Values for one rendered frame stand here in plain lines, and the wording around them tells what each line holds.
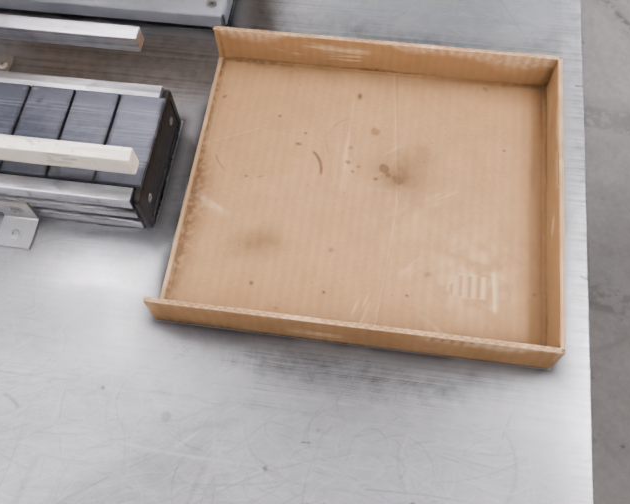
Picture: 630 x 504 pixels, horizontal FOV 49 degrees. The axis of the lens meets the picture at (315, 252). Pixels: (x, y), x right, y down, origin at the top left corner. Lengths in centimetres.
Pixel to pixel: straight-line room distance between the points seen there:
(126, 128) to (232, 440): 26
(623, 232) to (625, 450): 46
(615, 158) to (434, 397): 123
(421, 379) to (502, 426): 7
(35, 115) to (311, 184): 23
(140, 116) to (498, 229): 30
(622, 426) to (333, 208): 99
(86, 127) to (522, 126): 36
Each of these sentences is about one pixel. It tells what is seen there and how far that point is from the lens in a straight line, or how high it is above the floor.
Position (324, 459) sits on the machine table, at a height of 83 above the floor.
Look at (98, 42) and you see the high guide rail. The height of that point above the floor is 95.
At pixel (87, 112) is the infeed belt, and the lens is 60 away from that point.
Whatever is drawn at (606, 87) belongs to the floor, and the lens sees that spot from 181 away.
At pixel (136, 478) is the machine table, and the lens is 52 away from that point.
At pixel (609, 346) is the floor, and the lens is 149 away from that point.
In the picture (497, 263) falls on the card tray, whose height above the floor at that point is 83.
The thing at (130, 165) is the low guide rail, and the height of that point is 91.
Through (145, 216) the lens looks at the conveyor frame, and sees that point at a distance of 56.
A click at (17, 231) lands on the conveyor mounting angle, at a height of 83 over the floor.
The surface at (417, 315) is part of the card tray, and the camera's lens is 53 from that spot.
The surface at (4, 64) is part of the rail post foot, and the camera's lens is 72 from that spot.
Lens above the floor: 133
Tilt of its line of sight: 65 degrees down
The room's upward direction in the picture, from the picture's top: 4 degrees counter-clockwise
